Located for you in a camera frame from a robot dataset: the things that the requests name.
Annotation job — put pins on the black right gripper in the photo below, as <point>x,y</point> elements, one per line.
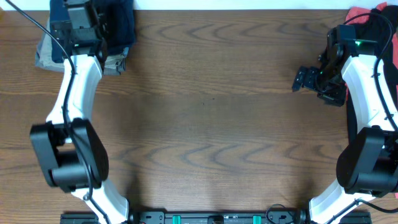
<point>337,97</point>

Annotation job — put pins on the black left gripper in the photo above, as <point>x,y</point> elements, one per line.
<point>105,20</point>

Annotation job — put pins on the navy blue shorts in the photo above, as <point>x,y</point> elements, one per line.
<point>119,17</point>

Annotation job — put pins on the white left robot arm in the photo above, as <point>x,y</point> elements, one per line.
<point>72,157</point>

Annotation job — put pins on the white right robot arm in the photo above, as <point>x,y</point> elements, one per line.
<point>367,168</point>

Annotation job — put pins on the folded khaki shorts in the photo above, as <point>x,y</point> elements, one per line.
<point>77,41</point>

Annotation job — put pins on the folded grey garment underneath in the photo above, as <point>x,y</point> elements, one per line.
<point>114,65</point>

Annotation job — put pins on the red garment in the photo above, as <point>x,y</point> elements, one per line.
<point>370,26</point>

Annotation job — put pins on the black t-shirt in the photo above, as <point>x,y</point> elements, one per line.
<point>351,118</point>

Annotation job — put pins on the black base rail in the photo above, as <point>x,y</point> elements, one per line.
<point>274,216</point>

